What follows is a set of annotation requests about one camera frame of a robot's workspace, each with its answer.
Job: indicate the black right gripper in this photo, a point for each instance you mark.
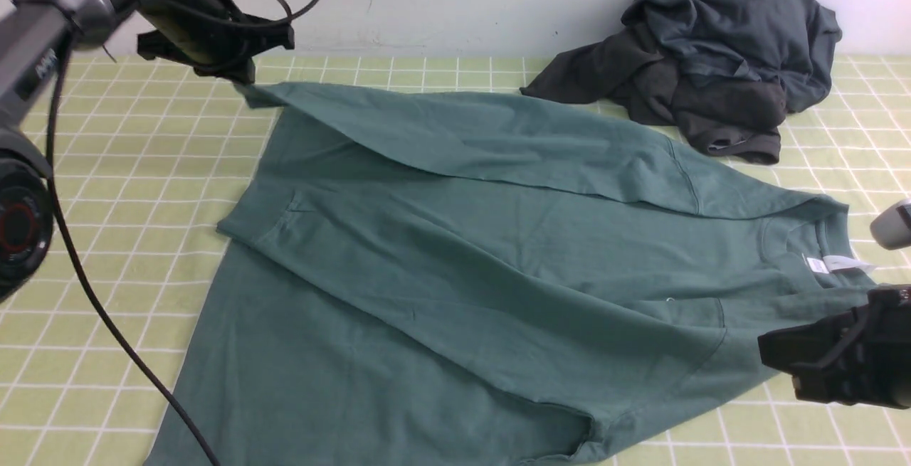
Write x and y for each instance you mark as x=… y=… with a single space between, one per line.
x=861 y=356

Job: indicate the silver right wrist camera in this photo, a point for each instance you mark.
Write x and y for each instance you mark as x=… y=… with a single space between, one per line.
x=891 y=229

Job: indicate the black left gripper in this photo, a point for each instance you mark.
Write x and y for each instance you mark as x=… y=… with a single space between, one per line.
x=211 y=36

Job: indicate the dark grey sweatshirt pile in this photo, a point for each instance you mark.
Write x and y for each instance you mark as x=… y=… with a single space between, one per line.
x=790 y=43

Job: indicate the green long-sleeved shirt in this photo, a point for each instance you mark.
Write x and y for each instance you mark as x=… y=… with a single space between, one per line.
x=474 y=278

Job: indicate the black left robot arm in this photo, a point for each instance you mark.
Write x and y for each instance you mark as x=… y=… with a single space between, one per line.
x=37 y=40

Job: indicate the dark brown garment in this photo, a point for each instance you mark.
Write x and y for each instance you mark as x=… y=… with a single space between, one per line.
x=725 y=117

